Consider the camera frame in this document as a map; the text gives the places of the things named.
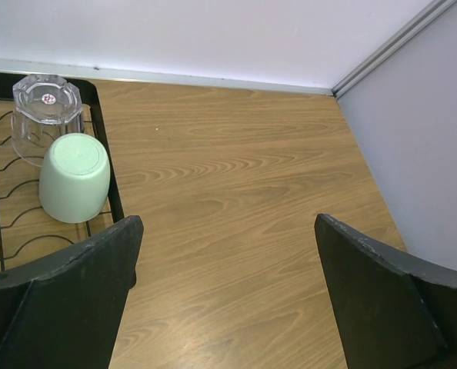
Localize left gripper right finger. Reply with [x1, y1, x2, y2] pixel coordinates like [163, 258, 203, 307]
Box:
[315, 214, 457, 368]

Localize clear plastic cup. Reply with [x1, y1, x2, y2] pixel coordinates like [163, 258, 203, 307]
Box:
[11, 74, 85, 167]

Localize black wire dish rack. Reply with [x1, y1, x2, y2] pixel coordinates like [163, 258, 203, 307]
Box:
[0, 72, 124, 273]

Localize green plastic cup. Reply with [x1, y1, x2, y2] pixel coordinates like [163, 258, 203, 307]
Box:
[38, 133, 111, 224]

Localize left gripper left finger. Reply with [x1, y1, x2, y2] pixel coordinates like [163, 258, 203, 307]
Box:
[0, 215, 143, 368]

